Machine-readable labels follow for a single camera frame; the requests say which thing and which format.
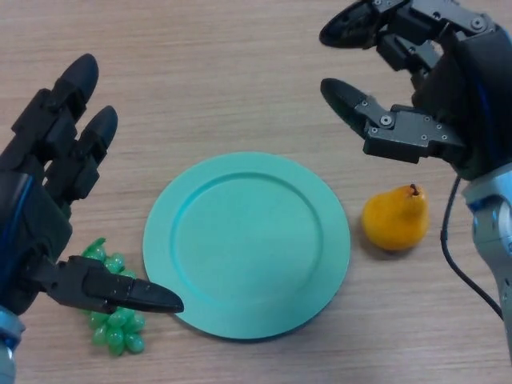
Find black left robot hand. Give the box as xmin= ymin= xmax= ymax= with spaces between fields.
xmin=0 ymin=54 xmax=185 ymax=316

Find yellow pear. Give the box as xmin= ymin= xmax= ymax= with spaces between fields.
xmin=362 ymin=183 xmax=430 ymax=252

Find green grape bunch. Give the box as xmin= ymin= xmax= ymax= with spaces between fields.
xmin=82 ymin=238 xmax=146 ymax=357

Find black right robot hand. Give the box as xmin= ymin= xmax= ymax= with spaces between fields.
xmin=318 ymin=0 xmax=512 ymax=181

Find turquoise round plate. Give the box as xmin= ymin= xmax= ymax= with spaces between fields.
xmin=142 ymin=150 xmax=352 ymax=341

